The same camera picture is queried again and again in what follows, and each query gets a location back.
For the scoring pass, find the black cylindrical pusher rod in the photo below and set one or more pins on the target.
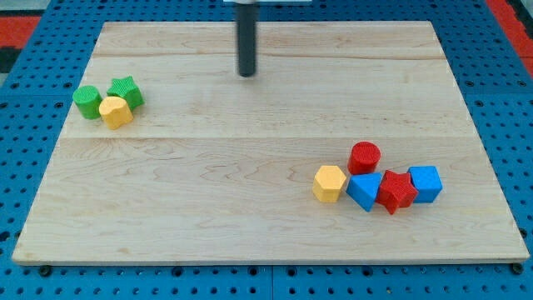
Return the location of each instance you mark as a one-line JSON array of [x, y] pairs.
[[246, 27]]

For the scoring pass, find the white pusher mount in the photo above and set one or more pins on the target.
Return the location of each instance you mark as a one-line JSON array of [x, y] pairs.
[[268, 1]]

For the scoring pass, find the green star block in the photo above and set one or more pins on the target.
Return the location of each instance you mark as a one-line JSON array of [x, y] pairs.
[[127, 89]]

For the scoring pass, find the yellow heart block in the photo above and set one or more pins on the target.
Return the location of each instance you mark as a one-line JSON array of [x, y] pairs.
[[115, 112]]

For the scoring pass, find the red star block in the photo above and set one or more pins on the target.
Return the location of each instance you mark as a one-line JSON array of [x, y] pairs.
[[395, 191]]

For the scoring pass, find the light wooden board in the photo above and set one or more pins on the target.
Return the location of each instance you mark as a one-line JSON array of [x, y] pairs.
[[216, 169]]

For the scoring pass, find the green cylinder block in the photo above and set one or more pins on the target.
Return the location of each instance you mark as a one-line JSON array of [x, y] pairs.
[[87, 99]]

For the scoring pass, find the red cylinder block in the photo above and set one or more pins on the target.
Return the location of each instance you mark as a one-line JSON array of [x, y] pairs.
[[364, 158]]

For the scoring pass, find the yellow hexagon block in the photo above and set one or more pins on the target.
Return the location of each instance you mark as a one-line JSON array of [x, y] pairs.
[[328, 183]]

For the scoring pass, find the blue triangle block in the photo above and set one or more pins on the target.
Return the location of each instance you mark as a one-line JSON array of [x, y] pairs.
[[363, 189]]

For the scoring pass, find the blue cube block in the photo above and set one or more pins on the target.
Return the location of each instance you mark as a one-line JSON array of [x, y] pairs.
[[427, 181]]

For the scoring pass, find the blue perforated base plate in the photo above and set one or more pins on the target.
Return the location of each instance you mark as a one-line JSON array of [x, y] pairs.
[[49, 46]]

